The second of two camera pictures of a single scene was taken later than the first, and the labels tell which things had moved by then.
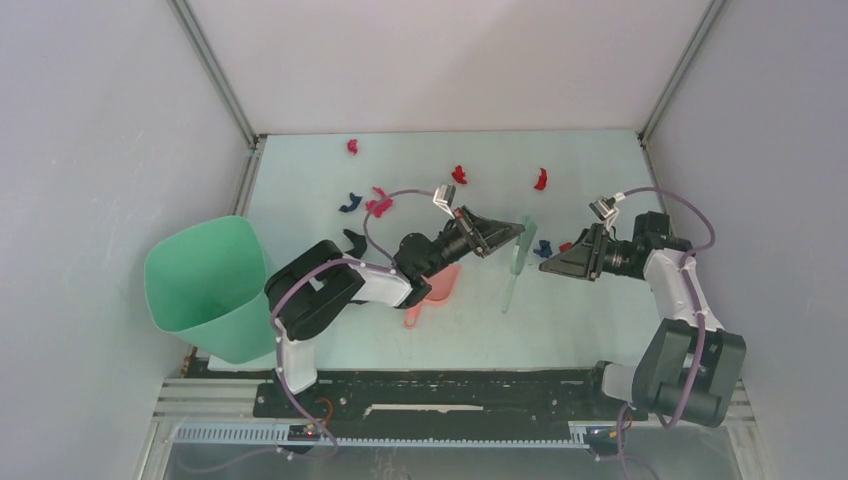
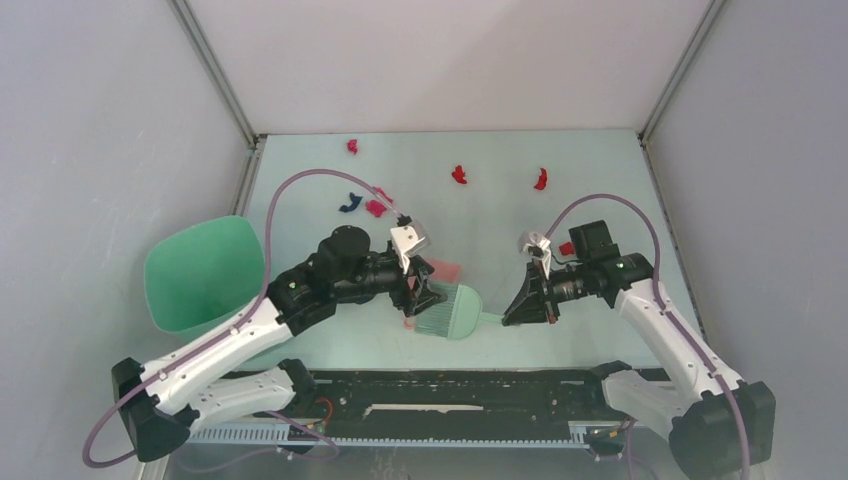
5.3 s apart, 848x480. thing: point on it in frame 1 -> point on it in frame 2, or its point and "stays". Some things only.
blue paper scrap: [355, 201] stays
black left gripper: [487, 235] -> [421, 297]
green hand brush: [520, 253] -> [458, 316]
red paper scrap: [458, 175] stays
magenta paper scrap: [378, 207] stays
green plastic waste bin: [207, 285] stays
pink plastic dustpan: [443, 284] stays
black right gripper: [586, 257] -> [530, 303]
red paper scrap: [541, 182] stays
